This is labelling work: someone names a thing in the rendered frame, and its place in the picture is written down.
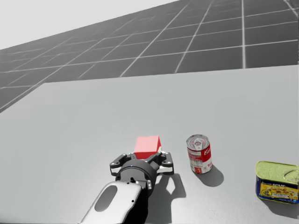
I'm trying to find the red and white can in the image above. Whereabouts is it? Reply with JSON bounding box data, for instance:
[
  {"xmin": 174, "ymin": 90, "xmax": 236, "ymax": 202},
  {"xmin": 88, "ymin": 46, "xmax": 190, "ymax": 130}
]
[{"xmin": 186, "ymin": 134, "xmax": 213, "ymax": 175}]

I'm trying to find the green and blue rectangular can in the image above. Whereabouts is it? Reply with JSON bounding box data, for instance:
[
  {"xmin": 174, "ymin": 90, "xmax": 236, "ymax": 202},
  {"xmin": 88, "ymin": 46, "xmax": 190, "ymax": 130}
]
[{"xmin": 255, "ymin": 160, "xmax": 299, "ymax": 205}]

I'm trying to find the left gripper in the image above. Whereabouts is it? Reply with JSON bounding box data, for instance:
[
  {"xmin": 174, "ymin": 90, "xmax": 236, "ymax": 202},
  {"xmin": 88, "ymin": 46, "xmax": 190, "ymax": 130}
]
[{"xmin": 109, "ymin": 151, "xmax": 175, "ymax": 191}]

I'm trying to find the pink cube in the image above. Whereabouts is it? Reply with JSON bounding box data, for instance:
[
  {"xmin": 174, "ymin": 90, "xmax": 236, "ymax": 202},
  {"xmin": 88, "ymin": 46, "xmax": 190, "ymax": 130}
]
[{"xmin": 134, "ymin": 136, "xmax": 163, "ymax": 161}]

